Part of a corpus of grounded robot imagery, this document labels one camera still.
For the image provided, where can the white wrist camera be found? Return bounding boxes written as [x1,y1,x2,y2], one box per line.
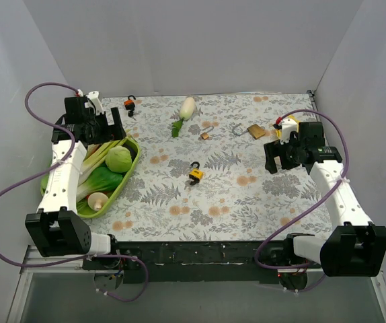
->
[76,89,104,115]
[273,116,298,145]

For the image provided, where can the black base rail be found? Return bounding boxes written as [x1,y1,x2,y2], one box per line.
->
[82,241,321,289]

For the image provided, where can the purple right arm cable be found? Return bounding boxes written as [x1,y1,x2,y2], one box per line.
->
[254,109,350,293]

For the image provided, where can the small brass padlock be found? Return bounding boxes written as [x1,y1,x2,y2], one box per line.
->
[200,125,215,140]

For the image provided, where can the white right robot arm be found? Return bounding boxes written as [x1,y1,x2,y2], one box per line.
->
[264,118,386,277]

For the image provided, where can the round green cabbage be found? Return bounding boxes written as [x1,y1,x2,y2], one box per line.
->
[105,146,132,174]

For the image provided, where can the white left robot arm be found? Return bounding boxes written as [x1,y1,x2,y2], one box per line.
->
[25,91,126,269]

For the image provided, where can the green plastic basket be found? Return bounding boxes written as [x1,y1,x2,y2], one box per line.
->
[38,137,141,219]

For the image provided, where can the green bok choy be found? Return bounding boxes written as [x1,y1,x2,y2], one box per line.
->
[76,167,124,202]

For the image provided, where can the celery stalk bundle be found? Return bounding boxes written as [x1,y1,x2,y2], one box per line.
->
[78,139,125,185]

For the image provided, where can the large brass padlock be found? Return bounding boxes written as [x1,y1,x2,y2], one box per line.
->
[231,123,266,139]

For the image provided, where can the floral table mat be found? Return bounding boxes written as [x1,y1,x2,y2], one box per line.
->
[85,93,332,242]

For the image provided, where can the yellow padlock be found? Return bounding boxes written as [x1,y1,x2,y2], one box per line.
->
[188,161,203,186]

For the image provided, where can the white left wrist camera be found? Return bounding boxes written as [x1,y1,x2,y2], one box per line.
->
[76,89,104,115]

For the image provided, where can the black keys of orange padlock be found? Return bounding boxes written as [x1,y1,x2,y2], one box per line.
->
[128,110,135,119]

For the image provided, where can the orange padlock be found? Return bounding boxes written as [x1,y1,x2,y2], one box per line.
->
[124,95,136,111]

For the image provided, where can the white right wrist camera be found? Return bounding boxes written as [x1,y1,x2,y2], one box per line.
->
[273,116,298,145]

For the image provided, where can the white radish with leaves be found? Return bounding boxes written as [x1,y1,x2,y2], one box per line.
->
[171,97,196,138]

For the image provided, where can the toy mushroom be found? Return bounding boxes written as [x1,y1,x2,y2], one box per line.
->
[87,192,109,211]

